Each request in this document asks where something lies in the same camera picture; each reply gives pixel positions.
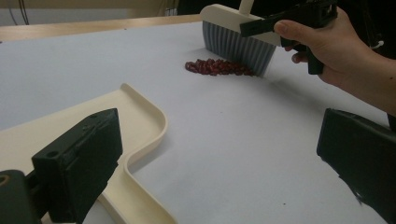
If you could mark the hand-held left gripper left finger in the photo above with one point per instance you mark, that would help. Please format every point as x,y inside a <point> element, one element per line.
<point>77,165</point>

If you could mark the pile of beans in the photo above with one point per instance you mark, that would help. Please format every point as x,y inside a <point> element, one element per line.
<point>214,67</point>

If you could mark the cream dustpan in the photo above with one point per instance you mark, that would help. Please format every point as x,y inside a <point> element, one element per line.
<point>134,118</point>

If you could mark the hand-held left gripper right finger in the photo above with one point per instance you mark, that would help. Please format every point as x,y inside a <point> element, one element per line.
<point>358,155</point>

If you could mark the cream hand brush grey bristles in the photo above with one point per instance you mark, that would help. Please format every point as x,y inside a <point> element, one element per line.
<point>224,18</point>

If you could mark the white paper sheet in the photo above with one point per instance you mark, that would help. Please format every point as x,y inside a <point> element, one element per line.
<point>233,140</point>

